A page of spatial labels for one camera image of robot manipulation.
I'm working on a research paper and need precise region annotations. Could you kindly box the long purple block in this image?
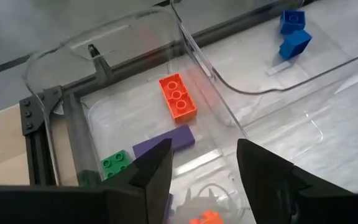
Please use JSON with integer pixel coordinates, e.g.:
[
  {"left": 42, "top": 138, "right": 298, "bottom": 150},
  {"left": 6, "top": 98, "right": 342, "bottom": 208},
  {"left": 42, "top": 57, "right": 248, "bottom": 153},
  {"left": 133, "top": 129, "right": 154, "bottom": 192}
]
[
  {"left": 132, "top": 124, "right": 196, "bottom": 159},
  {"left": 163, "top": 192, "right": 174, "bottom": 223}
]

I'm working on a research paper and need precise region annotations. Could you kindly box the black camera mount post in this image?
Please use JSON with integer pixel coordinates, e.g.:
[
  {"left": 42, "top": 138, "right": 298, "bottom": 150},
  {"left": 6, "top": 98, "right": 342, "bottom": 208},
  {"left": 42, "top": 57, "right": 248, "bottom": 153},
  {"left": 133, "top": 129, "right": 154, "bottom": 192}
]
[{"left": 87, "top": 43, "right": 114, "bottom": 78}]

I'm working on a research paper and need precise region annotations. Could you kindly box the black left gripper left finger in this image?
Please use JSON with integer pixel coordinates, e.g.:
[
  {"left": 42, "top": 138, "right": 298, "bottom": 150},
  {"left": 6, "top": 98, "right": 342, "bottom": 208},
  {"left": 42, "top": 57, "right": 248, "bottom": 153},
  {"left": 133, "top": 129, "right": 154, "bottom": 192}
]
[{"left": 0, "top": 138, "right": 173, "bottom": 224}]

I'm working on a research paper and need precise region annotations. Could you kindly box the long orange block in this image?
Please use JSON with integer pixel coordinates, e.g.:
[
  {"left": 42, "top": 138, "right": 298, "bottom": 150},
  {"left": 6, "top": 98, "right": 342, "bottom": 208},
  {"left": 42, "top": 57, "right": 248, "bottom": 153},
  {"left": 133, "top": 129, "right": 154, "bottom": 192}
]
[{"left": 188, "top": 210, "right": 225, "bottom": 224}]

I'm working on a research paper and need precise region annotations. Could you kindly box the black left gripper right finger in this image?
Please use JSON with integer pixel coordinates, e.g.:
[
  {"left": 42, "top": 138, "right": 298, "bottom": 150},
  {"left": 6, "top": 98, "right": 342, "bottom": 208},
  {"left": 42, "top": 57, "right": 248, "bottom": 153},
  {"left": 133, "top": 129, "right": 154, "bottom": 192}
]
[{"left": 236, "top": 138, "right": 358, "bottom": 224}]

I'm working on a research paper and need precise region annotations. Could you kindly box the small blue block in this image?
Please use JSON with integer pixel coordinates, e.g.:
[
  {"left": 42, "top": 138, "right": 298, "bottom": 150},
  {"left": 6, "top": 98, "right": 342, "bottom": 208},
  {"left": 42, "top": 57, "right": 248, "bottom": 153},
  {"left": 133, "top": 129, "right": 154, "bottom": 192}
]
[
  {"left": 279, "top": 9, "right": 306, "bottom": 35},
  {"left": 278, "top": 29, "right": 313, "bottom": 62}
]

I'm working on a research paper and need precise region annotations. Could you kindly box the long orange-red block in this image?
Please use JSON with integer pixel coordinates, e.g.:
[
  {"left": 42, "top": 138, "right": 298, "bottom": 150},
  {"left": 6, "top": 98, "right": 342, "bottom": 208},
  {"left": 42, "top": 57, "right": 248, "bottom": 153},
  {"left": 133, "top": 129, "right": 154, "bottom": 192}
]
[{"left": 158, "top": 73, "right": 198, "bottom": 124}]

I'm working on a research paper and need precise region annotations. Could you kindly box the clear plastic bin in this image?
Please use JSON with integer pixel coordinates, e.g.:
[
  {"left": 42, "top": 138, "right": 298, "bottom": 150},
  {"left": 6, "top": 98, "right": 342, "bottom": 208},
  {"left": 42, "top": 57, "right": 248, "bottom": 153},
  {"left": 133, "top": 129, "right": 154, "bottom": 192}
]
[
  {"left": 169, "top": 0, "right": 358, "bottom": 162},
  {"left": 22, "top": 6, "right": 251, "bottom": 224}
]

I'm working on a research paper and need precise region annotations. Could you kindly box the white tape strip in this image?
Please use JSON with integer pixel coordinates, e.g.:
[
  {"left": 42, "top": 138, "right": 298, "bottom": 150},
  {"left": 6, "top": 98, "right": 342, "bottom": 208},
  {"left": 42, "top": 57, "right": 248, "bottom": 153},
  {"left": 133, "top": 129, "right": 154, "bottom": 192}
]
[{"left": 266, "top": 60, "right": 292, "bottom": 77}]

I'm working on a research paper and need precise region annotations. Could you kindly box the black aluminium table frame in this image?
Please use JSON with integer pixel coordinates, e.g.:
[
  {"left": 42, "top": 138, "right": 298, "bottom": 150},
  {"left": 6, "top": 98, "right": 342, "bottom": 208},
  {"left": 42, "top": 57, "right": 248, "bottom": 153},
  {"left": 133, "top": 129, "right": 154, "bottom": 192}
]
[{"left": 19, "top": 0, "right": 316, "bottom": 187}]

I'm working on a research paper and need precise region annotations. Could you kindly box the white table cover sheet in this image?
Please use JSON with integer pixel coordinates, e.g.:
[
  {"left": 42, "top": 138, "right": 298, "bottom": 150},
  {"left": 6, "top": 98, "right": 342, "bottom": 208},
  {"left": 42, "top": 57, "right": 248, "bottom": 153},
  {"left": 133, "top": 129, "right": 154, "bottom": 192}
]
[{"left": 79, "top": 0, "right": 358, "bottom": 224}]

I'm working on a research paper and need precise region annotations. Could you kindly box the green block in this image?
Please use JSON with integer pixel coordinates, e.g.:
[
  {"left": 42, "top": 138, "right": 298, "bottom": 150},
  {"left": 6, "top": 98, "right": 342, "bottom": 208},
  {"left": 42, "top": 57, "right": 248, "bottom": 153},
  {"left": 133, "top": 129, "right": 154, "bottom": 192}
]
[{"left": 100, "top": 149, "right": 134, "bottom": 181}]

